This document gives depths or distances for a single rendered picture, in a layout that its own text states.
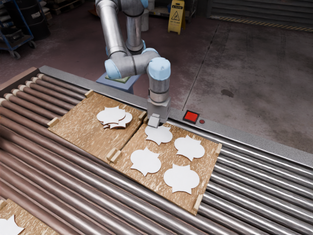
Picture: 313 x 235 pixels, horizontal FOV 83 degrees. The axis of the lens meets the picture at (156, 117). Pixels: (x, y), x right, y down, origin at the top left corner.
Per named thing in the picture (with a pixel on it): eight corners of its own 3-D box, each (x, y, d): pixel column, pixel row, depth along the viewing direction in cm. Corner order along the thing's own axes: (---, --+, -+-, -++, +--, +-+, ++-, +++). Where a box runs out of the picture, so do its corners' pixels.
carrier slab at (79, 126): (93, 93, 114) (93, 91, 113) (148, 115, 101) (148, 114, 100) (48, 130, 94) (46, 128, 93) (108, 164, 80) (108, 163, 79)
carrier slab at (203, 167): (150, 116, 100) (149, 114, 99) (221, 147, 87) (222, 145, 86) (110, 166, 80) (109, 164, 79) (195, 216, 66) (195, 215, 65)
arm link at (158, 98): (165, 96, 65) (145, 91, 67) (165, 105, 68) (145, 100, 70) (171, 84, 69) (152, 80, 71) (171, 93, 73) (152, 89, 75)
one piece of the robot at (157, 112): (139, 102, 65) (142, 129, 78) (161, 108, 63) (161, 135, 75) (151, 84, 73) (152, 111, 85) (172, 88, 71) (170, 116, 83)
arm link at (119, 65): (86, -22, 77) (105, 70, 61) (111, -25, 79) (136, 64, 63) (93, 3, 88) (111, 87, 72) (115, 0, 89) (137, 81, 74)
